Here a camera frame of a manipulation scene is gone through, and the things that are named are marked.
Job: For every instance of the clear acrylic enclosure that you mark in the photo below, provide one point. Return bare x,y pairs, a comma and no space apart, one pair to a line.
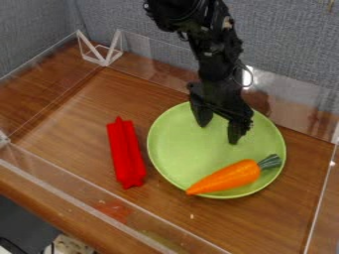
57,171

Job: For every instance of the clear acrylic corner bracket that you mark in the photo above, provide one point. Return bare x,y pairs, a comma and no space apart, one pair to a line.
99,54

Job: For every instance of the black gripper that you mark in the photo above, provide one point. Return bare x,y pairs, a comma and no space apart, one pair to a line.
221,98

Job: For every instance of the orange toy carrot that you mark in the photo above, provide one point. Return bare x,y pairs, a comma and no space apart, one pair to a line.
234,176

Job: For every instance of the green round plate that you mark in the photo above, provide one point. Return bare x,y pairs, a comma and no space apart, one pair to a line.
187,152

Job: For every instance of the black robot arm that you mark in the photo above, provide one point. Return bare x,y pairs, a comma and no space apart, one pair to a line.
205,24

